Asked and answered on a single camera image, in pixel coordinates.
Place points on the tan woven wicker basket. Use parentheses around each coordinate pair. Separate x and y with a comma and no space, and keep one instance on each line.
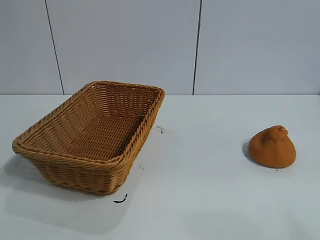
(87,130)

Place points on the orange knobbed citrus fruit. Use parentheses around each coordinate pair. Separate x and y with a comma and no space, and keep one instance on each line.
(272,152)

